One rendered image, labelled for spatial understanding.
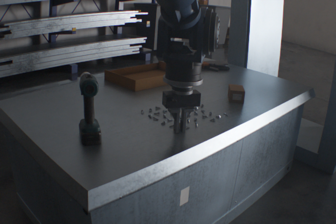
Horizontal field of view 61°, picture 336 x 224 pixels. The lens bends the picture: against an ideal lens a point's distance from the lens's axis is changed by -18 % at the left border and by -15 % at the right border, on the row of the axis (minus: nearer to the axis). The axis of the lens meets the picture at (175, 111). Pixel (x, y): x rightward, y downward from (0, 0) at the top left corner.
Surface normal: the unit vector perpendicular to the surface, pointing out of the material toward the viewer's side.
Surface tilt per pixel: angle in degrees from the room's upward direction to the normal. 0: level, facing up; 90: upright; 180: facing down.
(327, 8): 90
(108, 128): 0
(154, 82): 90
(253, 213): 0
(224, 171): 90
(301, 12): 90
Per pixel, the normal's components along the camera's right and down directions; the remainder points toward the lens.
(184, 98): 0.33, 0.35
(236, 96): -0.08, 0.34
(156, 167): 0.70, -0.11
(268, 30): 0.69, 0.29
